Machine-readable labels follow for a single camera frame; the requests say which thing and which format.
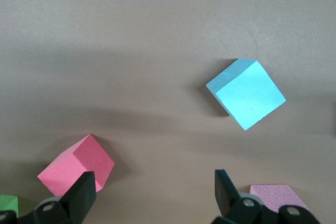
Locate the green foam cube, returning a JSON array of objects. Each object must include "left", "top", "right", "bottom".
[{"left": 0, "top": 194, "right": 19, "bottom": 218}]

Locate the blue foam cube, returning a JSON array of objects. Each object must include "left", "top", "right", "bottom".
[{"left": 205, "top": 58, "right": 287, "bottom": 132}]

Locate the red foam cube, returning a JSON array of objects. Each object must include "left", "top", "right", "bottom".
[{"left": 37, "top": 133, "right": 116, "bottom": 197}]

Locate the pink foam cube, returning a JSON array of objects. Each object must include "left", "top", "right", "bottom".
[{"left": 249, "top": 184, "right": 312, "bottom": 214}]

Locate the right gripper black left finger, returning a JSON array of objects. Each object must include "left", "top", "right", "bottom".
[{"left": 0, "top": 170, "right": 97, "bottom": 224}]

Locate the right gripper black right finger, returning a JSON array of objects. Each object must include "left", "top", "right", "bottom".
[{"left": 211, "top": 169, "right": 320, "bottom": 224}]

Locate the brown table cover sheet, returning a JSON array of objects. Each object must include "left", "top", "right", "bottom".
[{"left": 0, "top": 0, "right": 336, "bottom": 224}]

